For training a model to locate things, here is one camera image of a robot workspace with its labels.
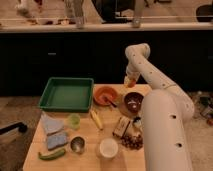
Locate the orange apple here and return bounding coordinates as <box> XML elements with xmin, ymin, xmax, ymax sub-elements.
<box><xmin>128</xmin><ymin>80</ymin><xmax>136</xmax><ymax>88</ymax></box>

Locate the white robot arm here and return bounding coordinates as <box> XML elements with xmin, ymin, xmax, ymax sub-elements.
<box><xmin>125</xmin><ymin>43</ymin><xmax>195</xmax><ymax>171</ymax></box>

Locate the orange bowl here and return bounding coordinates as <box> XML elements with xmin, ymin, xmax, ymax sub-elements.
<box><xmin>93</xmin><ymin>86</ymin><xmax>118</xmax><ymax>106</ymax></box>

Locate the purple bowl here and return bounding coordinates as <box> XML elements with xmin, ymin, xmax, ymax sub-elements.
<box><xmin>124</xmin><ymin>92</ymin><xmax>144</xmax><ymax>113</ymax></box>

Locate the dark spoon in orange bowl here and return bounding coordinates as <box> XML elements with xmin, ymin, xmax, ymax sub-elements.
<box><xmin>103</xmin><ymin>96</ymin><xmax>117</xmax><ymax>108</ymax></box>

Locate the brown white box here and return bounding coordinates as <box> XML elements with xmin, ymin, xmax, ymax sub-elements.
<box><xmin>112</xmin><ymin>116</ymin><xmax>130</xmax><ymax>138</ymax></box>

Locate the yellow corn cob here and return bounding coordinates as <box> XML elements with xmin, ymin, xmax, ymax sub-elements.
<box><xmin>90</xmin><ymin>110</ymin><xmax>103</xmax><ymax>130</ymax></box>

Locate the bunch of dark grapes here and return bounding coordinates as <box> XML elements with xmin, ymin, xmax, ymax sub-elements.
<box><xmin>121</xmin><ymin>134</ymin><xmax>143</xmax><ymax>150</ymax></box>

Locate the green plastic tray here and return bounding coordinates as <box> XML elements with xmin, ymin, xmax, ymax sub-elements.
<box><xmin>39</xmin><ymin>77</ymin><xmax>94</xmax><ymax>113</ymax></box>

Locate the small green cup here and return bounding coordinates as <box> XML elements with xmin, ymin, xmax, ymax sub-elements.
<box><xmin>68</xmin><ymin>114</ymin><xmax>80</xmax><ymax>130</ymax></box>

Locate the white cup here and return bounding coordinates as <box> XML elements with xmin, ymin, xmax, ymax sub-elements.
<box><xmin>98</xmin><ymin>138</ymin><xmax>119</xmax><ymax>159</ymax></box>

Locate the small metal cup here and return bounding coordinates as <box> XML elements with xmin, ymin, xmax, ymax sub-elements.
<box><xmin>70</xmin><ymin>136</ymin><xmax>85</xmax><ymax>154</ymax></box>

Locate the light blue cloth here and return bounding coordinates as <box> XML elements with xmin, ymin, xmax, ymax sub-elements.
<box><xmin>41</xmin><ymin>113</ymin><xmax>64</xmax><ymax>135</ymax></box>

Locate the blue sponge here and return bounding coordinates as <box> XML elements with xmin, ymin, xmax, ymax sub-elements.
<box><xmin>46</xmin><ymin>132</ymin><xmax>68</xmax><ymax>150</ymax></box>

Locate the dark cabinet counter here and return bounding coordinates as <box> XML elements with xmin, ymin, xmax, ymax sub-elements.
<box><xmin>0</xmin><ymin>25</ymin><xmax>213</xmax><ymax>96</ymax></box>

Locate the black handled brush spatula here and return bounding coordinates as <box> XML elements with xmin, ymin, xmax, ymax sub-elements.
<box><xmin>133</xmin><ymin>117</ymin><xmax>142</xmax><ymax>131</ymax></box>

